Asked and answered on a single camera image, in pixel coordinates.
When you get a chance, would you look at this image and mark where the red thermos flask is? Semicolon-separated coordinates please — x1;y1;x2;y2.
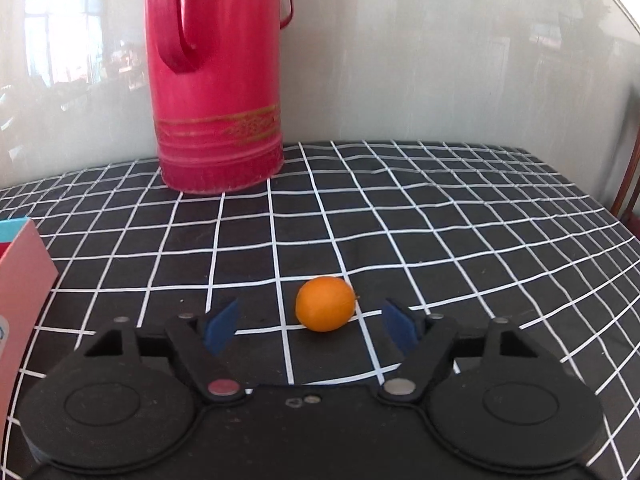
145;0;294;195

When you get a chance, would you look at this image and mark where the small orange tangerine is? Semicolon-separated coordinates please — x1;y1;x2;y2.
295;276;357;333

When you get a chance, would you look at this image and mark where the carved wooden plant stand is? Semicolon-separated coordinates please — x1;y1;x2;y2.
610;131;640;238

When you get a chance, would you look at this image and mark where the red cardboard box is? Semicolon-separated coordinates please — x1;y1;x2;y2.
0;216;61;426

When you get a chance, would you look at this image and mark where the black white grid tablecloth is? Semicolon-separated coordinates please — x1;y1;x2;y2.
1;141;639;479

